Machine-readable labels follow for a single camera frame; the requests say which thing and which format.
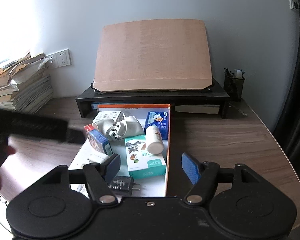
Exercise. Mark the teal bandage box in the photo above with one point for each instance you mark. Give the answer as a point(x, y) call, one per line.
point(145, 160)

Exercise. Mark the black mesh pen holder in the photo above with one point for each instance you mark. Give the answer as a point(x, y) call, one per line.
point(234, 90)

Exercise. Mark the white wall socket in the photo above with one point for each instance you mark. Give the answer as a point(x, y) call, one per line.
point(51, 60)
point(63, 57)

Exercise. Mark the orange white box lid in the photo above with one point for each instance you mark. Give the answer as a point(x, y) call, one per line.
point(152, 187)

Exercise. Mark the white charger plug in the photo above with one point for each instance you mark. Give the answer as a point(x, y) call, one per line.
point(96, 160)

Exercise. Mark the blue book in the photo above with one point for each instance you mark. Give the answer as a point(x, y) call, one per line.
point(95, 107)

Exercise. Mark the wooden reading stand board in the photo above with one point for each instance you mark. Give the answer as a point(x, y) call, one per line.
point(152, 57)

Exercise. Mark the black desk riser shelf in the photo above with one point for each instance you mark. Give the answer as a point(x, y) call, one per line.
point(215, 97)

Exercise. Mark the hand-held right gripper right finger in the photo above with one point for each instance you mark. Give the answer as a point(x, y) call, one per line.
point(191, 168)

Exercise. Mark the black charger plug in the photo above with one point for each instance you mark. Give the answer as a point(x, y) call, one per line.
point(121, 185)

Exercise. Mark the white pill bottle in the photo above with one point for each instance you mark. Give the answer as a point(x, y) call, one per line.
point(153, 140)

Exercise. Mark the dark blue playing card box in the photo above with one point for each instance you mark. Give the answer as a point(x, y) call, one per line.
point(97, 140)

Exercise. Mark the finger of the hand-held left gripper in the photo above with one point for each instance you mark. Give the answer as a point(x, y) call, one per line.
point(76, 136)

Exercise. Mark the white mosquito repellent heater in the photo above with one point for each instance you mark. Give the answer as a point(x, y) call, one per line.
point(132, 127)
point(102, 127)

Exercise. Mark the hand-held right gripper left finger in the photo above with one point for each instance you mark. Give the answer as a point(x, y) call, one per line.
point(113, 167)

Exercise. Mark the stack of books and papers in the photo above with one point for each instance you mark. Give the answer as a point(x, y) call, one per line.
point(22, 90)

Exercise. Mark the white small carton box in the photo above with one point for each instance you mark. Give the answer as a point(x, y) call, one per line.
point(108, 115)

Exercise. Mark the blue plastic box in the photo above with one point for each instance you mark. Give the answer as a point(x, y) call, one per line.
point(157, 121)

